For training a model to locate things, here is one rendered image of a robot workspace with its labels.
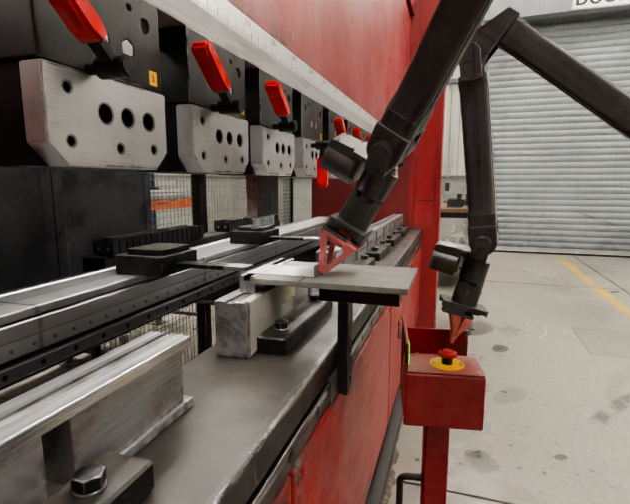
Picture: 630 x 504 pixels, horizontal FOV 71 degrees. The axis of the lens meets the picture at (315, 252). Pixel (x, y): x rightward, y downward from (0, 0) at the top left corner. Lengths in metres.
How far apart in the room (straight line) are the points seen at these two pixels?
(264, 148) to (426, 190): 2.25
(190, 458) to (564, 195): 7.97
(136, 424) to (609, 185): 8.15
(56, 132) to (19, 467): 0.26
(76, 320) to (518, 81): 7.92
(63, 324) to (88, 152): 0.42
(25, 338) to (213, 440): 0.34
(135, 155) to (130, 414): 0.27
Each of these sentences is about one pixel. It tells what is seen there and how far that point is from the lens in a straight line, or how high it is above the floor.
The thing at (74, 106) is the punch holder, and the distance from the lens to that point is 0.43.
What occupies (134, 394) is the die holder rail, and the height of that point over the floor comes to 0.94.
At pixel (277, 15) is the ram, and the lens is 0.86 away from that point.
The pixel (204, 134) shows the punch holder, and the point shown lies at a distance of 0.58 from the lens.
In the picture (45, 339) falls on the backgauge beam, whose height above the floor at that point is 0.93.
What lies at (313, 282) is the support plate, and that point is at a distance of 0.73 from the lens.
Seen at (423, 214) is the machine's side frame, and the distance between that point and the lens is 2.93.
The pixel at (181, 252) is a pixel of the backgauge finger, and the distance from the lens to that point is 0.94.
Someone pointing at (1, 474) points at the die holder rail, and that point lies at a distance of 0.44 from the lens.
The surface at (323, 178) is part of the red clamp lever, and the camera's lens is 0.95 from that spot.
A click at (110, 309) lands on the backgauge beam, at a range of 0.87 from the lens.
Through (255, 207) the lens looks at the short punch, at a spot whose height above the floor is 1.12.
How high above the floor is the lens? 1.16
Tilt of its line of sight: 9 degrees down
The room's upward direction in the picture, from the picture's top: straight up
